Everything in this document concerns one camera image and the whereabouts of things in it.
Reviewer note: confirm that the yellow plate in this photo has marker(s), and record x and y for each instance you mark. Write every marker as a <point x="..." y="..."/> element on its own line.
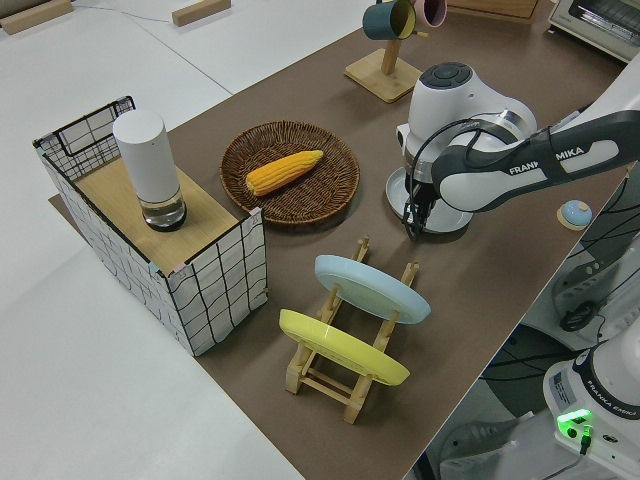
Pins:
<point x="345" y="350"/>

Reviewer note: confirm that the wooden block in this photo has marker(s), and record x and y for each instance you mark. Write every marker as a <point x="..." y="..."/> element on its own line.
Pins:
<point x="200" y="11"/>
<point x="30" y="15"/>

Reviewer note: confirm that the teal mug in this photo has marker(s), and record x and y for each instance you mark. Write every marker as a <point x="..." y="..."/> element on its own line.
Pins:
<point x="377" y="22"/>

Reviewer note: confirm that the light wooden crate lid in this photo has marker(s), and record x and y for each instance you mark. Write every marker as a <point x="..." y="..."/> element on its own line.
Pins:
<point x="200" y="215"/>

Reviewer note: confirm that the pink mug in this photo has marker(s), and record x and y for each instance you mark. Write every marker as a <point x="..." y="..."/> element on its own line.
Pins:
<point x="434" y="11"/>

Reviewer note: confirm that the grid pattern storage crate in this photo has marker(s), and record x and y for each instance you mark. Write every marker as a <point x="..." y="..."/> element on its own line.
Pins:
<point x="225" y="300"/>

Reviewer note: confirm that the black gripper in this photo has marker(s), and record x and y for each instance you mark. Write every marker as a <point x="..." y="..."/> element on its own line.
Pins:
<point x="426" y="192"/>

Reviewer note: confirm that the wooden dish rack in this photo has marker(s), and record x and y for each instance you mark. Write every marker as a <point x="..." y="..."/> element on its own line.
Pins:
<point x="356" y="402"/>

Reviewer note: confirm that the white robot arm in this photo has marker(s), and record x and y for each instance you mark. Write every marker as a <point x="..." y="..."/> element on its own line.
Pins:
<point x="450" y="105"/>

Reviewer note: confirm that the gray round plate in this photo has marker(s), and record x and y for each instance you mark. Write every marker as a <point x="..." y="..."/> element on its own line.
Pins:
<point x="450" y="222"/>

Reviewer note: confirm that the wooden mug tree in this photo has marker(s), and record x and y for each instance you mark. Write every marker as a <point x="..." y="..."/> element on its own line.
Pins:
<point x="385" y="82"/>

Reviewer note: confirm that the brown wicker basket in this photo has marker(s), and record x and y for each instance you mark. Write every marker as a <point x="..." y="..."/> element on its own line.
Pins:
<point x="325" y="195"/>

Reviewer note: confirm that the yellow corn cob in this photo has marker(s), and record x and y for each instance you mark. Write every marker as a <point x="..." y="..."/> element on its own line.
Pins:
<point x="282" y="172"/>

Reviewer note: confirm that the light blue plate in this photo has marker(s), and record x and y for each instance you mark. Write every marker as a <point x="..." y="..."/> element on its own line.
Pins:
<point x="370" y="290"/>

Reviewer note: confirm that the white power strip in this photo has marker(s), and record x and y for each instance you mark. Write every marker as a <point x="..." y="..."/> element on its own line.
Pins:
<point x="582" y="280"/>

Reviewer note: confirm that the brown table mat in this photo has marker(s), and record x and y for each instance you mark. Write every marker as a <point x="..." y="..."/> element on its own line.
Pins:
<point x="475" y="310"/>

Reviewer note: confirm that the white toaster oven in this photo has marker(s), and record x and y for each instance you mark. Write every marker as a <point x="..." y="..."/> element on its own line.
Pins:
<point x="595" y="25"/>

